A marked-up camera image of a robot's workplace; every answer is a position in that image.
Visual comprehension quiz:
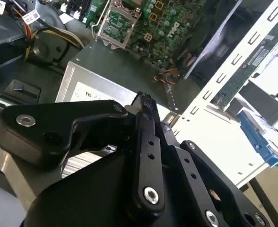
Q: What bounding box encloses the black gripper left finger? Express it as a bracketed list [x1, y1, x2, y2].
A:
[0, 91, 166, 215]

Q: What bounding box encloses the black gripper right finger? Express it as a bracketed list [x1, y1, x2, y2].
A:
[146, 93, 272, 227]

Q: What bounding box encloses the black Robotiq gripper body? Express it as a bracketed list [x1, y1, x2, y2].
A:
[23, 148, 201, 227]

